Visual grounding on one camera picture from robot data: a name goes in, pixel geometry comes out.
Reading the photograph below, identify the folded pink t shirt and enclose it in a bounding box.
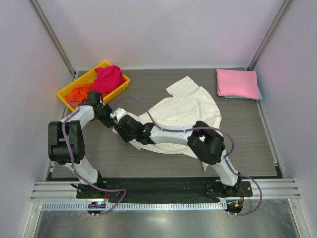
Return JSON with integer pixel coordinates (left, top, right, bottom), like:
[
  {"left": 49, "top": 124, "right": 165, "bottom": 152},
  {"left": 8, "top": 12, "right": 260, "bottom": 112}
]
[{"left": 216, "top": 68, "right": 262, "bottom": 100}]

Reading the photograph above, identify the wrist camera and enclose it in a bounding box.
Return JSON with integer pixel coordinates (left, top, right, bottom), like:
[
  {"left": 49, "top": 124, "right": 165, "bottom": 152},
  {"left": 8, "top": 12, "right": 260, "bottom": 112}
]
[
  {"left": 82, "top": 91, "right": 103, "bottom": 107},
  {"left": 110, "top": 108, "right": 127, "bottom": 122}
]

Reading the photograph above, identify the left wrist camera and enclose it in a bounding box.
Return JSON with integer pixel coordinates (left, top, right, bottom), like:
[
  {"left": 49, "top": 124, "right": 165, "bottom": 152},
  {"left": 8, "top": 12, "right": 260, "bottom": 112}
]
[{"left": 82, "top": 91, "right": 103, "bottom": 107}]

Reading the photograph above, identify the magenta t shirt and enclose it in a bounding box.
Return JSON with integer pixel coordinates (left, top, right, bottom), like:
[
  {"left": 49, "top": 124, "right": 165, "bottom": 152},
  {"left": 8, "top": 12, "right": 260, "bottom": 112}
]
[{"left": 92, "top": 65, "right": 125, "bottom": 94}]

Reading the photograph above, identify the orange t shirt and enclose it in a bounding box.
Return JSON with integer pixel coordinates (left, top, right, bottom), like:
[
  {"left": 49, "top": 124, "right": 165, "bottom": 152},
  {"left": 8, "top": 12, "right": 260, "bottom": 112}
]
[{"left": 65, "top": 83, "right": 94, "bottom": 101}]

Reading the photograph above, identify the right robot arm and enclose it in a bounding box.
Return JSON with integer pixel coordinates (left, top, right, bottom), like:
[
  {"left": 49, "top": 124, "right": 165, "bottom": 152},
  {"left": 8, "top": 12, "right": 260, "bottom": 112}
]
[{"left": 111, "top": 113, "right": 241, "bottom": 196}]

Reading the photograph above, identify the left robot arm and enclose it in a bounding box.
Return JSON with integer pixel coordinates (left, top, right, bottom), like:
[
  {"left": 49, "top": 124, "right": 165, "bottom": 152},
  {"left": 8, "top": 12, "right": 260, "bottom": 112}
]
[{"left": 48, "top": 103, "right": 114, "bottom": 198}]

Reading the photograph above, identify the yellow plastic bin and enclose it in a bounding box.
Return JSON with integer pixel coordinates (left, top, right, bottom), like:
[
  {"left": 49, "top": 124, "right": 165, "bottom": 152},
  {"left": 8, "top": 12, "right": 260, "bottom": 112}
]
[{"left": 57, "top": 61, "right": 130, "bottom": 111}]

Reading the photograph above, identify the right aluminium frame post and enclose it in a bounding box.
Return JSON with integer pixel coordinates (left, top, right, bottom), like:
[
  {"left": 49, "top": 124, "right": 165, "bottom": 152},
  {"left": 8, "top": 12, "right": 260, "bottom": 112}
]
[{"left": 246, "top": 0, "right": 294, "bottom": 71}]

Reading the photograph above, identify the slotted white cable duct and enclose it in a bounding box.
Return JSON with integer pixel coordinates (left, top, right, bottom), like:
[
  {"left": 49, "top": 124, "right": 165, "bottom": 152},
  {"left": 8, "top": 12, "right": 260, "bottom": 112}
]
[{"left": 41, "top": 201, "right": 227, "bottom": 212}]

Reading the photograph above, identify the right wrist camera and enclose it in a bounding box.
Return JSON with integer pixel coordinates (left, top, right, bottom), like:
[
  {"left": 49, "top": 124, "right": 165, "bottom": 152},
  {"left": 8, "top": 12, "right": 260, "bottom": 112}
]
[{"left": 110, "top": 108, "right": 127, "bottom": 122}]

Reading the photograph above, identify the aluminium rail front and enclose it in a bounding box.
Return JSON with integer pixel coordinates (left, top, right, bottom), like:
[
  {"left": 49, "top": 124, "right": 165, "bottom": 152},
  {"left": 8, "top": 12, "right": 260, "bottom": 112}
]
[{"left": 30, "top": 178, "right": 301, "bottom": 201}]

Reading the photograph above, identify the white t shirt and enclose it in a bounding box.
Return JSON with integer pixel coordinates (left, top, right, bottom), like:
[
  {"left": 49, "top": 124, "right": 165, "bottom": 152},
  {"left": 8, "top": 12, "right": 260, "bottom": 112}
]
[{"left": 128, "top": 76, "right": 222, "bottom": 159}]

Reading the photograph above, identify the left aluminium frame post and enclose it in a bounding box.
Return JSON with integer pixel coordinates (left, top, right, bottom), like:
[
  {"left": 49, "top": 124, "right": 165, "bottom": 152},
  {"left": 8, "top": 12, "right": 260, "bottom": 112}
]
[{"left": 28, "top": 0, "right": 76, "bottom": 78}]

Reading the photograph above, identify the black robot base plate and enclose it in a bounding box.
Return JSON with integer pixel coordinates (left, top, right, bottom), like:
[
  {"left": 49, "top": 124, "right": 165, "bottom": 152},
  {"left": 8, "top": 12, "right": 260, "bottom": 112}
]
[{"left": 75, "top": 177, "right": 253, "bottom": 202}]

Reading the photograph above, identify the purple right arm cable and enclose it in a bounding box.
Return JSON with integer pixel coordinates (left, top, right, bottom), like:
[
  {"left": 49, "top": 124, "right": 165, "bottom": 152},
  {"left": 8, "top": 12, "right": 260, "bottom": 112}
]
[{"left": 112, "top": 96, "right": 263, "bottom": 217}]

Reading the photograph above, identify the aluminium frame post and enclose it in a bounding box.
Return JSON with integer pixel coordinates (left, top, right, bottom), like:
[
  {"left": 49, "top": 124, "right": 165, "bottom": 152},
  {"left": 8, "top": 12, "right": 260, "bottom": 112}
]
[
  {"left": 246, "top": 0, "right": 294, "bottom": 71},
  {"left": 28, "top": 0, "right": 76, "bottom": 78}
]

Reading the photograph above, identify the folded teal t shirt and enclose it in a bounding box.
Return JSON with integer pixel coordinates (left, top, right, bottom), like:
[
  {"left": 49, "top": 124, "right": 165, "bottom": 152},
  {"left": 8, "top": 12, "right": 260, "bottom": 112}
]
[{"left": 224, "top": 91, "right": 263, "bottom": 100}]

